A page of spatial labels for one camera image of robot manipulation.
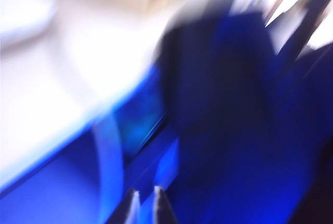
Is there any dark navy backpack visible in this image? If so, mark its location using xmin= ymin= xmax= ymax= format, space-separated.
xmin=156 ymin=0 xmax=333 ymax=224

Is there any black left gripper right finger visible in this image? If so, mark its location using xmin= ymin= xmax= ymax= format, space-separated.
xmin=152 ymin=185 xmax=178 ymax=224

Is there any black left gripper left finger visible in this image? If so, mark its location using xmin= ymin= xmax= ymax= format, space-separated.
xmin=117 ymin=188 xmax=143 ymax=224

